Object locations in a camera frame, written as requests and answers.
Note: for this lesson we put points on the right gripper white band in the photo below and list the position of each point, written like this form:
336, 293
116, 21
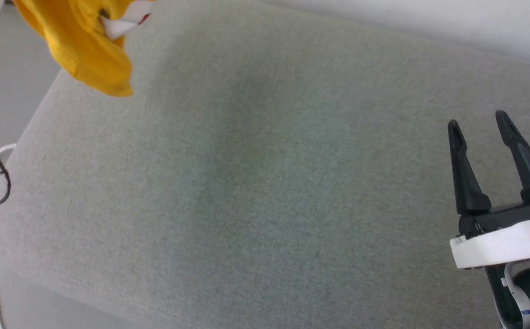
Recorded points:
507, 242

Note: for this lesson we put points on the yellow bear print t-shirt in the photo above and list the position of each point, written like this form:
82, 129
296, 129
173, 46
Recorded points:
82, 50

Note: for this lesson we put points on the grey fabric sofa cushion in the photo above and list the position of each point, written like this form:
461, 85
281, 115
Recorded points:
264, 183

